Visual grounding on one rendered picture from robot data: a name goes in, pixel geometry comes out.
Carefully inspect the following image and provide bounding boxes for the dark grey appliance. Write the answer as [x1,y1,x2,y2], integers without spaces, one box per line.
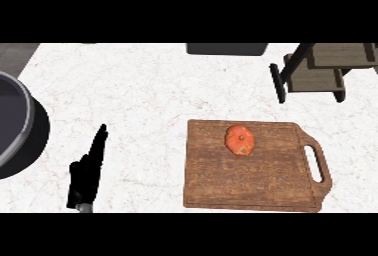
[185,43,271,57]

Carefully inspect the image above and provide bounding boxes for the large grey pot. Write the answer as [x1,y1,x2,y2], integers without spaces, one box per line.
[0,70,52,180]

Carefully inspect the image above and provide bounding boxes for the brown wooden cutting board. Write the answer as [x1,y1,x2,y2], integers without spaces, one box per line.
[182,118,334,213]

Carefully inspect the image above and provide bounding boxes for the orange cupcake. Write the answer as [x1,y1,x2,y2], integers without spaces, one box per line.
[224,124,258,157]

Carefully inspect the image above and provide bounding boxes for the dark tiered basket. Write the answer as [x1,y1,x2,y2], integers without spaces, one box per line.
[268,43,378,105]

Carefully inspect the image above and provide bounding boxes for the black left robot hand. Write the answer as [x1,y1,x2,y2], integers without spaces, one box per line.
[66,123,110,210]

